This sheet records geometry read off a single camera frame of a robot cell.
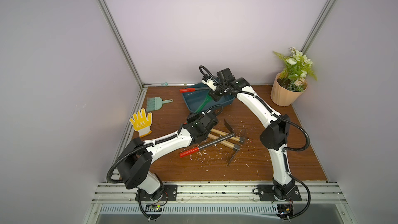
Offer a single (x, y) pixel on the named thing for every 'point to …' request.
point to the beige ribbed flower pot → (282, 97)
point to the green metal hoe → (208, 99)
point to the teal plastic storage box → (201, 100)
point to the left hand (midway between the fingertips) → (192, 114)
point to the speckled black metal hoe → (192, 89)
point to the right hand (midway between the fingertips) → (210, 90)
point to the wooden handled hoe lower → (227, 144)
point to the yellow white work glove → (141, 124)
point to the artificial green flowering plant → (298, 67)
